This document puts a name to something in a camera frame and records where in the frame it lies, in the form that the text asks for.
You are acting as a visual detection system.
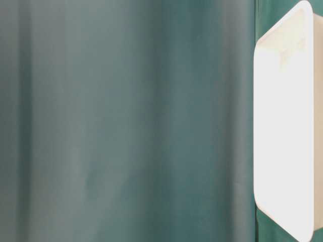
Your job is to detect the white plastic case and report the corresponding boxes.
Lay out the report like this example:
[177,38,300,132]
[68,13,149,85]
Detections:
[253,1,322,241]

